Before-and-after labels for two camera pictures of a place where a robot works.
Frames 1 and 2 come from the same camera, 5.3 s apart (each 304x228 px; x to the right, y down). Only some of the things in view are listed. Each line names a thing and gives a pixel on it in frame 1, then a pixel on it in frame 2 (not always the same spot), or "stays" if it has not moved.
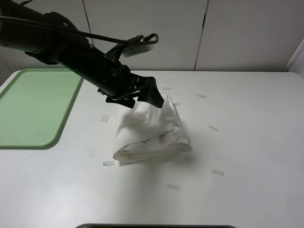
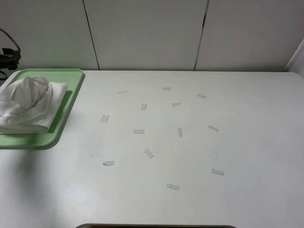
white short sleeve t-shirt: [147, 132] → [30, 104]
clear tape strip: [104, 118] stays
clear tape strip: [174, 187] stays
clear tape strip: [202, 96] stays
